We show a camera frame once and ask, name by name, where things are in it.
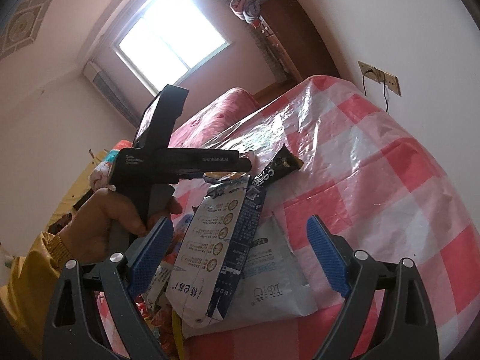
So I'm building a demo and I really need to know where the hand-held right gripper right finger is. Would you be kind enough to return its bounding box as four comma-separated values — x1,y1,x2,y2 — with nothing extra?
306,214,440,360

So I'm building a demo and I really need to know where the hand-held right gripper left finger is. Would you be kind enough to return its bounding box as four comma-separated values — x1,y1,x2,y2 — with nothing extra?
43,215,177,360

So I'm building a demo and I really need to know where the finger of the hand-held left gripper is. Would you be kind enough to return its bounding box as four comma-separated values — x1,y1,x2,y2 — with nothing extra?
179,157,253,181

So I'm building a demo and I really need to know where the black coffee sachet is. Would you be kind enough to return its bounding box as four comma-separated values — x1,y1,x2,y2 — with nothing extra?
248,143,304,196

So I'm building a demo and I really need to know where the grey courier bag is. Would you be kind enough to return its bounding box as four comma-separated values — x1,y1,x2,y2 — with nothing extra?
224,213,320,321

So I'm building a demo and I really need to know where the white and blue packaging bag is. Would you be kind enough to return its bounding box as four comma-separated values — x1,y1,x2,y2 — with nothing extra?
165,175,268,339

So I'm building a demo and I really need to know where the person's left forearm yellow sleeve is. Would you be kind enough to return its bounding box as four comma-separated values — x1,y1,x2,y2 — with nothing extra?
0,230,76,349

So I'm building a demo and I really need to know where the person's left hand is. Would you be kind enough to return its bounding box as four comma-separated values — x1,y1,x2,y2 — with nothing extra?
60,187,183,266

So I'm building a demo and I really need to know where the colourful folded quilt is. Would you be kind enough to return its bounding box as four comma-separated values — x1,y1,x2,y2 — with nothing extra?
89,140,126,193

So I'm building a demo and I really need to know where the bed with pink blanket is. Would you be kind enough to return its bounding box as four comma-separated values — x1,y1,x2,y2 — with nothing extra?
170,88,263,152

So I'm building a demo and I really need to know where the red snack wrapper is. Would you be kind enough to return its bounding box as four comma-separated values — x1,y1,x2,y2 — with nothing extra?
133,292,188,360

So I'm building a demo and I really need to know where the white air conditioner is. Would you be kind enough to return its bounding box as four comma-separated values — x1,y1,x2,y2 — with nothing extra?
82,61,140,129

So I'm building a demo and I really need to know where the yellow headboard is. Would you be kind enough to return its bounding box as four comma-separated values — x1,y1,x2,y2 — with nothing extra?
45,149,115,235

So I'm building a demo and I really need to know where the red white checked tablecloth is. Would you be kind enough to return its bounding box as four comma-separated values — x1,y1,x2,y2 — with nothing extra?
101,76,480,360

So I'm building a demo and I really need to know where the window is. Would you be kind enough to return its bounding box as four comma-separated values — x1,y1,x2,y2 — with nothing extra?
112,0,232,88

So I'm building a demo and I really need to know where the brown wooden cabinet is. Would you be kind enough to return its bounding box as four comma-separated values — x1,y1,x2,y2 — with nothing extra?
247,0,343,83

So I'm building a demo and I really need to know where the square ceiling ornament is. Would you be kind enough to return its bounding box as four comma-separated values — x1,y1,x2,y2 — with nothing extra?
0,0,56,61

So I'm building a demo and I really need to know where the black socket cable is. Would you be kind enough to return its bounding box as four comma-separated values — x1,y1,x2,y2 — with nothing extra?
362,67,391,113

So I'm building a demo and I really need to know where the wall socket panel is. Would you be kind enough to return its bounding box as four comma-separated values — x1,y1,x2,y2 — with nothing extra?
357,60,403,97

